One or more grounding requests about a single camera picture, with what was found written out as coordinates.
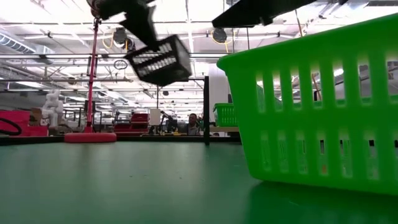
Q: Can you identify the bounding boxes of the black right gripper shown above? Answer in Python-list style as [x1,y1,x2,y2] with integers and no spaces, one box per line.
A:
[211,0,318,29]

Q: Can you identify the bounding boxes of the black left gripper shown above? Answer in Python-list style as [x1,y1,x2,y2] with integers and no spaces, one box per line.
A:
[90,0,160,52]

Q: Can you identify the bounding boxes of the black plastic basket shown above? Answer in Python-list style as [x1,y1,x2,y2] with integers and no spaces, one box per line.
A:
[125,34,193,87]

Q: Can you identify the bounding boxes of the white panel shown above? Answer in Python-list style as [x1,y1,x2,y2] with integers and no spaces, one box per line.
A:
[149,108,162,127]

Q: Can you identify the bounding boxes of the red tool chest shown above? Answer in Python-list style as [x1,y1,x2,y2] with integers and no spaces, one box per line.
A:
[113,113,150,134]

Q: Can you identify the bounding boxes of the person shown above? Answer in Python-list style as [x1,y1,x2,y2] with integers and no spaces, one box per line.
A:
[185,113,202,136]

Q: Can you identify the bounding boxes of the white humanoid figure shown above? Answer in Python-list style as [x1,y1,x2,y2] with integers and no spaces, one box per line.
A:
[41,89,65,128]

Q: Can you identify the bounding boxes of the red desk lamp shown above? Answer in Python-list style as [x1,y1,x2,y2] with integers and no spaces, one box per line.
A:
[64,0,118,144]

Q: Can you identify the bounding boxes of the cardboard box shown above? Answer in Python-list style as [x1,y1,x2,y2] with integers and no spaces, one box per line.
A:
[29,107,44,127]

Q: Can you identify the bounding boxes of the red storage cabinet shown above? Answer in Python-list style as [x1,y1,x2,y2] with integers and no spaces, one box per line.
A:
[0,110,49,138]

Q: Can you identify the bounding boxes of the green table mat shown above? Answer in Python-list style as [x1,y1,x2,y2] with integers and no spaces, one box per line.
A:
[0,141,398,224]

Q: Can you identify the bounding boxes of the black ceiling cable reel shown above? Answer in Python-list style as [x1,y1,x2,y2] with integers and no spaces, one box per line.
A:
[212,27,228,44]
[112,27,129,48]

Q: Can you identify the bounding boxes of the hanging black cable hoop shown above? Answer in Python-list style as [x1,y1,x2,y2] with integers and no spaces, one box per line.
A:
[113,59,128,71]

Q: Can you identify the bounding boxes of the black shelf post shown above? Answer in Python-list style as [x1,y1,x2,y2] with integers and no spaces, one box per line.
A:
[203,75,210,146]

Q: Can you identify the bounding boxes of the black hose loop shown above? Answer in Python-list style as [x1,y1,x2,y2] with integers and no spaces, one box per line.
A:
[0,117,23,137]

